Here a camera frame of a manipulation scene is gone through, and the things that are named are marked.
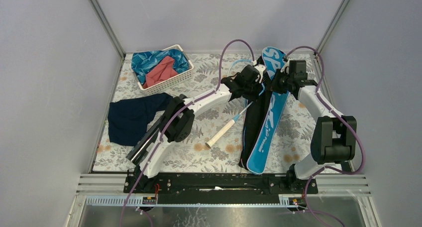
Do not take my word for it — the teal leaf-patterned cloth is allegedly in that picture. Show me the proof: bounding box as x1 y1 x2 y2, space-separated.
131 49 189 85

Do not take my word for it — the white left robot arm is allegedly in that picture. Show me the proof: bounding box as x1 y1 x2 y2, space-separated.
126 64 268 193

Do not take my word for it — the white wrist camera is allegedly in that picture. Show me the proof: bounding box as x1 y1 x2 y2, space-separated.
281 57 290 72
254 64 266 83

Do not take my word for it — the navy blue cloth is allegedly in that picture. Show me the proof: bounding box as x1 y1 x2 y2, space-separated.
107 93 173 146

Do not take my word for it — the white perforated plastic basket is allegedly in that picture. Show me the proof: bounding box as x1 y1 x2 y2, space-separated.
131 44 194 95

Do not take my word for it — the salmon pink towel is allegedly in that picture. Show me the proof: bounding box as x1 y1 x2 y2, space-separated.
142 56 178 89

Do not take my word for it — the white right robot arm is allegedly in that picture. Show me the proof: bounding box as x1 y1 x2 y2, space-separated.
271 60 357 193

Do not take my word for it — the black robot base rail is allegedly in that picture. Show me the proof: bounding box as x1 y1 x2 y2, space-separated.
123 168 318 205

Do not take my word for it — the blue racket cover bag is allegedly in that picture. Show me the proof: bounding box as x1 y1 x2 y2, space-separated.
239 46 291 175

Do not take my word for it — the black shuttlecock tube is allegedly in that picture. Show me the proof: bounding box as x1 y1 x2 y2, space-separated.
126 114 171 166

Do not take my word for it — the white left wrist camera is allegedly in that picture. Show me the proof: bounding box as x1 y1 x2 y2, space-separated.
254 64 266 83

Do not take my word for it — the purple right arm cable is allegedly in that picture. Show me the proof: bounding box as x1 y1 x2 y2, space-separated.
285 46 366 176

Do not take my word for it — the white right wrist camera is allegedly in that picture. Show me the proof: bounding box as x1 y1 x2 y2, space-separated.
281 57 290 72

